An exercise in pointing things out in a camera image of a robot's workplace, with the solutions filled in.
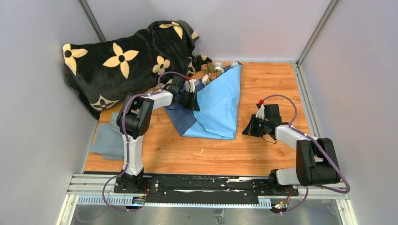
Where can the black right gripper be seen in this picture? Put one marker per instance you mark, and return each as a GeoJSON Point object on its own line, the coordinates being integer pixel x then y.
{"type": "Point", "coordinates": [250, 129]}

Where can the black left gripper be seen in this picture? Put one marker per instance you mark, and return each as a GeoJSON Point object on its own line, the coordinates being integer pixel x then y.
{"type": "Point", "coordinates": [193, 105]}

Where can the pink white fake flower stem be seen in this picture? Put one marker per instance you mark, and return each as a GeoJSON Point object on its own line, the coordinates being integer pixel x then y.
{"type": "Point", "coordinates": [206, 81]}

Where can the blue wrapping paper sheet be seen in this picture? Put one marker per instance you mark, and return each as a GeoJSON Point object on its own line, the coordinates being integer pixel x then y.
{"type": "Point", "coordinates": [218, 103]}

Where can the orange fake flower stem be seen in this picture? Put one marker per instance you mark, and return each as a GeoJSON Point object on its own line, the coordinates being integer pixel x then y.
{"type": "Point", "coordinates": [210, 70]}

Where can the beige ribbon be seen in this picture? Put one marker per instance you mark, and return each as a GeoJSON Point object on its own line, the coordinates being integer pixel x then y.
{"type": "Point", "coordinates": [158, 87]}

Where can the blue fake flower stem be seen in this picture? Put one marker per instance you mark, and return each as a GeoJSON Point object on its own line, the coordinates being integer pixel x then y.
{"type": "Point", "coordinates": [218, 66]}

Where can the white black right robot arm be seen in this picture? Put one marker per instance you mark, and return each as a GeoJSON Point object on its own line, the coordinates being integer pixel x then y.
{"type": "Point", "coordinates": [316, 161]}

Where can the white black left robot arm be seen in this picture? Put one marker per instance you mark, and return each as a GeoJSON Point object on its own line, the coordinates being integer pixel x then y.
{"type": "Point", "coordinates": [134, 119]}

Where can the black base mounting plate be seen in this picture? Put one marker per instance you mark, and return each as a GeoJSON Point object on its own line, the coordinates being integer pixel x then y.
{"type": "Point", "coordinates": [203, 189]}

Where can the black floral blanket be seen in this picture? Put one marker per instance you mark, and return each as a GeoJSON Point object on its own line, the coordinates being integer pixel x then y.
{"type": "Point", "coordinates": [104, 73]}

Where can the light blue denim cloth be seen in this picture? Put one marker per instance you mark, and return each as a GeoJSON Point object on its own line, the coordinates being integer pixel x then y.
{"type": "Point", "coordinates": [109, 141]}

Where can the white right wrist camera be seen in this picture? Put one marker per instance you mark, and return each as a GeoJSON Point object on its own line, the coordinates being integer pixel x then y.
{"type": "Point", "coordinates": [261, 112]}

